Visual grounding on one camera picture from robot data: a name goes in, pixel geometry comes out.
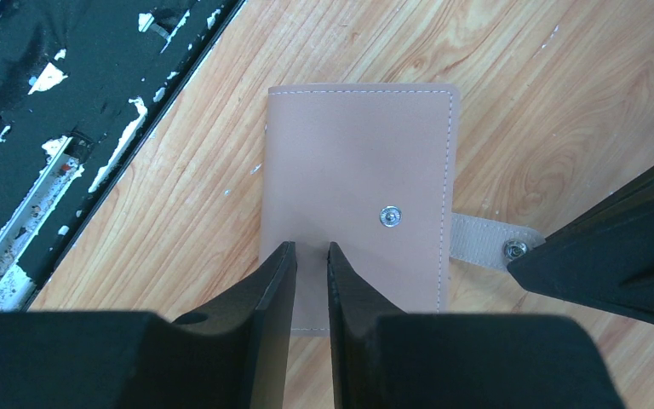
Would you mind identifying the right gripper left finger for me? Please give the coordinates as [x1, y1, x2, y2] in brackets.
[0, 242, 297, 408]

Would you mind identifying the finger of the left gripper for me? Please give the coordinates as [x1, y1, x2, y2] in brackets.
[508, 166, 654, 325]

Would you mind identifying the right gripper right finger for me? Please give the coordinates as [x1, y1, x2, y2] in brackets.
[327, 243, 624, 408]

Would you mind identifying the pink card holder wallet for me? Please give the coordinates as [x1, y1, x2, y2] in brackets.
[260, 83, 545, 337]

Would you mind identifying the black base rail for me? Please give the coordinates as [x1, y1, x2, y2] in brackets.
[0, 0, 242, 312]

